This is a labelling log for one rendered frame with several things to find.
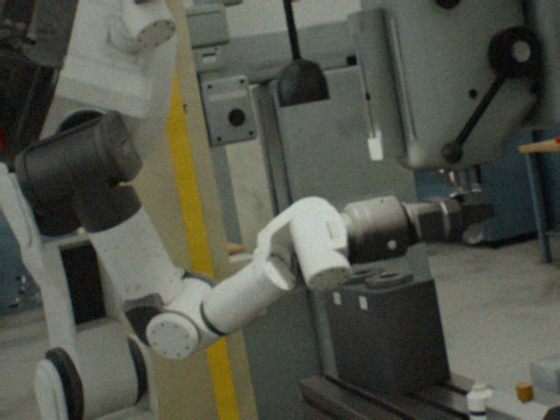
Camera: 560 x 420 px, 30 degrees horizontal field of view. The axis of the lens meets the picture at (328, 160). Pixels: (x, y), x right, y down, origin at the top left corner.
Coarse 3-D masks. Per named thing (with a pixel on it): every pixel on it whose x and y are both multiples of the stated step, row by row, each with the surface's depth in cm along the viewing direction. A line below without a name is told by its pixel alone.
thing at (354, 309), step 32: (352, 288) 194; (384, 288) 188; (416, 288) 188; (352, 320) 195; (384, 320) 185; (416, 320) 188; (352, 352) 197; (384, 352) 186; (416, 352) 187; (384, 384) 188; (416, 384) 187
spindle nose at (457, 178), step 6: (474, 168) 153; (450, 174) 153; (456, 174) 152; (462, 174) 152; (468, 174) 152; (474, 174) 153; (450, 180) 153; (456, 180) 152; (462, 180) 152; (468, 180) 152; (474, 180) 153; (450, 186) 153; (456, 186) 153
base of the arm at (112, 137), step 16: (112, 112) 154; (80, 128) 154; (96, 128) 149; (112, 128) 149; (32, 144) 156; (112, 144) 147; (128, 144) 154; (16, 160) 149; (112, 160) 147; (128, 160) 151; (16, 176) 149; (112, 176) 148; (128, 176) 149; (32, 192) 148
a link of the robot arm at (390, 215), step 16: (384, 208) 148; (400, 208) 149; (416, 208) 149; (432, 208) 149; (448, 208) 148; (384, 224) 147; (400, 224) 148; (416, 224) 149; (432, 224) 149; (448, 224) 148; (384, 240) 147; (400, 240) 148; (416, 240) 150; (432, 240) 149; (384, 256) 149; (400, 256) 151
